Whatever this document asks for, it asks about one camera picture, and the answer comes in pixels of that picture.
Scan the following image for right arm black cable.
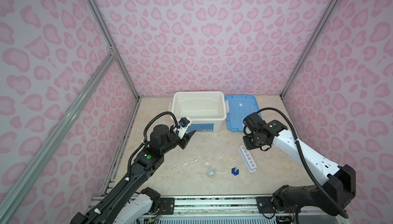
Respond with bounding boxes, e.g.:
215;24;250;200
256;107;349;219

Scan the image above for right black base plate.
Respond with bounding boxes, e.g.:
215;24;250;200
255;195;297;215

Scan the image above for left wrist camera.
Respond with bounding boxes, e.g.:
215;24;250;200
177;117;191;139

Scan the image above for white plastic storage bin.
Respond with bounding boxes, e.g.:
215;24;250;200
168;91;229;132

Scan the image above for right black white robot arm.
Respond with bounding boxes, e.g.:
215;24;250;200
243;112;356;219

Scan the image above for blue plastic bin lid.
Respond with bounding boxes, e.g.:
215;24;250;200
225;95;259;132

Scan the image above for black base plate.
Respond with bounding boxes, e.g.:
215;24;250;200
131;197;176;215
255;195;297;215

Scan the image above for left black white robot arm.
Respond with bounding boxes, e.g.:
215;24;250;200
71;119;195;224

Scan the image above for white test tube rack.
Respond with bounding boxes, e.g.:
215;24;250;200
237;145;257;174

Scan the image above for clear petri dish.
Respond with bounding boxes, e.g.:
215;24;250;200
213;155;229;173

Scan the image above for blue base graduated cylinder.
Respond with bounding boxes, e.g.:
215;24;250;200
231;162;241;176

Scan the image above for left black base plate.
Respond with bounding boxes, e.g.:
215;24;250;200
131;197;176;215

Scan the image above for aluminium mounting rail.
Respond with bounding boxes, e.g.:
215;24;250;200
132;194;350;224

